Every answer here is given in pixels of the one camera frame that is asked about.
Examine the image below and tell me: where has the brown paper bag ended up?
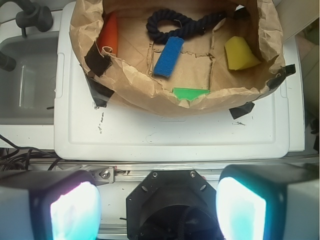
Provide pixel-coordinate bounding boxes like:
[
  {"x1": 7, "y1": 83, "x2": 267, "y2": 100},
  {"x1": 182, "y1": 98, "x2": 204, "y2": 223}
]
[{"x1": 69, "y1": 0, "x2": 285, "y2": 117}]

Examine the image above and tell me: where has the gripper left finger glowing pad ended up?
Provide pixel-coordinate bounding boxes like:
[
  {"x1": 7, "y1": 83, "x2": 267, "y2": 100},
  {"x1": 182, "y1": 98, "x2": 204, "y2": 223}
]
[{"x1": 0, "y1": 170, "x2": 102, "y2": 240}]

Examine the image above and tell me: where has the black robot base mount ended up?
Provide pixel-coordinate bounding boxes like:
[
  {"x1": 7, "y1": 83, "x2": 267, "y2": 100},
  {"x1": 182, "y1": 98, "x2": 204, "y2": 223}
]
[{"x1": 126, "y1": 170, "x2": 224, "y2": 240}]

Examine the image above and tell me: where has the white plastic bin lid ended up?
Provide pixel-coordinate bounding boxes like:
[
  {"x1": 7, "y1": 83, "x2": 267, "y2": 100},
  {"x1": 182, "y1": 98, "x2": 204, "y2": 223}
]
[{"x1": 54, "y1": 2, "x2": 290, "y2": 162}]

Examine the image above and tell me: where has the green sponge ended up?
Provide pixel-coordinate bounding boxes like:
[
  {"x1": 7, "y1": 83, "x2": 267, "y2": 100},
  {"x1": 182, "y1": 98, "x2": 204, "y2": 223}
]
[{"x1": 172, "y1": 87, "x2": 210, "y2": 101}]

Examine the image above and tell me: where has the orange sponge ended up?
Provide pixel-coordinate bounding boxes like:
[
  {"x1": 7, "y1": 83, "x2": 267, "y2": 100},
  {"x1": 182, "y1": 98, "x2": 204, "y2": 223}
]
[{"x1": 96, "y1": 11, "x2": 118, "y2": 55}]

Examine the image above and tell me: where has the black cable bundle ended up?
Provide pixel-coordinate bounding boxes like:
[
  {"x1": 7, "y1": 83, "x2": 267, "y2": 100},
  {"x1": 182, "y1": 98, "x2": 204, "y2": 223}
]
[{"x1": 0, "y1": 133, "x2": 63, "y2": 173}]

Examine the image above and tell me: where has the aluminium frame rail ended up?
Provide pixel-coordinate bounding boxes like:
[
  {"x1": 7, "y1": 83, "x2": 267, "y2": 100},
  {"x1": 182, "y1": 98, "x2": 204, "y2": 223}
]
[{"x1": 48, "y1": 154, "x2": 320, "y2": 185}]

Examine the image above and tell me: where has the dark navy rope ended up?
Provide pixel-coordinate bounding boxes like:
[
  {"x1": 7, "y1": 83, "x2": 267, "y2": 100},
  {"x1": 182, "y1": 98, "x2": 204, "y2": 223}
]
[{"x1": 146, "y1": 9, "x2": 228, "y2": 43}]

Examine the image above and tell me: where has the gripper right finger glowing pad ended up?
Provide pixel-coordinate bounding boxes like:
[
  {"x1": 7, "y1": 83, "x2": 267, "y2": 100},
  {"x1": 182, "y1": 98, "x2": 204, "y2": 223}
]
[{"x1": 215, "y1": 163, "x2": 320, "y2": 240}]

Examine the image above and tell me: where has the yellow sponge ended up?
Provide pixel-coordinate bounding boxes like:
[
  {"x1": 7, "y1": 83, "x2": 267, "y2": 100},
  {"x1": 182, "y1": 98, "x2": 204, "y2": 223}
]
[{"x1": 224, "y1": 36, "x2": 262, "y2": 71}]

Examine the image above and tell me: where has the black clamp knob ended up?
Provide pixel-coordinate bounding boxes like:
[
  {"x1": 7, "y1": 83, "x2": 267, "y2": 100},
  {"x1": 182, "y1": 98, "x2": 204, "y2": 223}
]
[{"x1": 15, "y1": 2, "x2": 54, "y2": 38}]

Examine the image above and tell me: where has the black tape strip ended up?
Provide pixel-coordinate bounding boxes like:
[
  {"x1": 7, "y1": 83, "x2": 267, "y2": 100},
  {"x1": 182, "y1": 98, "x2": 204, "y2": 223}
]
[
  {"x1": 266, "y1": 64, "x2": 296, "y2": 94},
  {"x1": 85, "y1": 74, "x2": 115, "y2": 108},
  {"x1": 84, "y1": 42, "x2": 113, "y2": 77},
  {"x1": 229, "y1": 102, "x2": 255, "y2": 120}
]

